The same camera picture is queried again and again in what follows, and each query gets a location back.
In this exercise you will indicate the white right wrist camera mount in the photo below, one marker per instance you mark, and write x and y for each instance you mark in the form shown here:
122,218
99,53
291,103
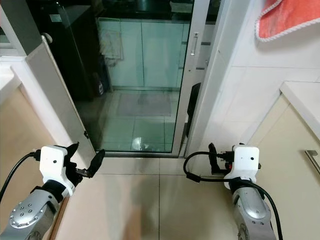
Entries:
245,160

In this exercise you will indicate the round white knob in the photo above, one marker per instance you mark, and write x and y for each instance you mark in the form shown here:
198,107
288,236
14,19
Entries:
48,38

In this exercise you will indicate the beige cabinet white countertop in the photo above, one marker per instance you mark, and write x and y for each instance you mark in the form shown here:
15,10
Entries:
295,145
20,140

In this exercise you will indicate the red towel white trim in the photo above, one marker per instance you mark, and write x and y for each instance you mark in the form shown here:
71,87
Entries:
287,15

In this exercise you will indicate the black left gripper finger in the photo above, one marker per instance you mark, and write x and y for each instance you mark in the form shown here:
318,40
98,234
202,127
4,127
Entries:
72,152
98,162

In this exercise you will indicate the white door frame panel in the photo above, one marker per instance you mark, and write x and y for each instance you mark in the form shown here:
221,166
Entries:
60,95

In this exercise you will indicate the grey floor mat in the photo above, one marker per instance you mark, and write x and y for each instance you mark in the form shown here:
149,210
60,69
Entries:
145,105

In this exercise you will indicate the white hanging cloth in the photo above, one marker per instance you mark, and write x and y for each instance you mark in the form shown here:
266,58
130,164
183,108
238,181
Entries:
110,45

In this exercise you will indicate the sliding glass door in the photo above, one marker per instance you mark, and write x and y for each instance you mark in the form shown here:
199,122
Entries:
182,105

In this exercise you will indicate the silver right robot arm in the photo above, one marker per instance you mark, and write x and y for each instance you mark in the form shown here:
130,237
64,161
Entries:
250,215

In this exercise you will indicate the pale green cabinet row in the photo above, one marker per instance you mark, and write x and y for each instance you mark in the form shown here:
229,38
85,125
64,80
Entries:
155,55

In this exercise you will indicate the black tall appliance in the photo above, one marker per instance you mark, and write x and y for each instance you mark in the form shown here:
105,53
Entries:
75,50

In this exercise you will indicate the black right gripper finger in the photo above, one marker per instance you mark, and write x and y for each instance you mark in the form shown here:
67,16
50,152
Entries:
213,156
235,147

